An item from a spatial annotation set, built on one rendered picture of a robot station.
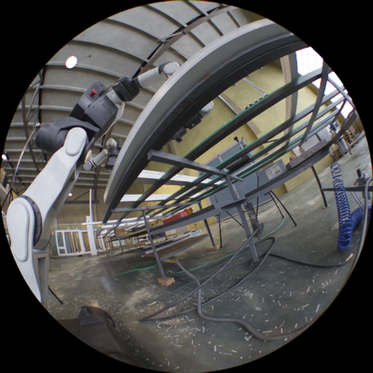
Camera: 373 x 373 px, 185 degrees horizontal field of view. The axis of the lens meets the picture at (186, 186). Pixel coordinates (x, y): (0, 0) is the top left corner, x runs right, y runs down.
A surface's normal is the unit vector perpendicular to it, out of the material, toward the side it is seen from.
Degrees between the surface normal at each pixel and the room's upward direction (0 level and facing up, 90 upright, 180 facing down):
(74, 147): 90
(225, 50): 180
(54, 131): 112
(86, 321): 90
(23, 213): 90
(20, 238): 90
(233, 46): 180
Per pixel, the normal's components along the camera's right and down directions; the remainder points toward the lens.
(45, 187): 0.73, -0.44
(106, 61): 0.31, 0.90
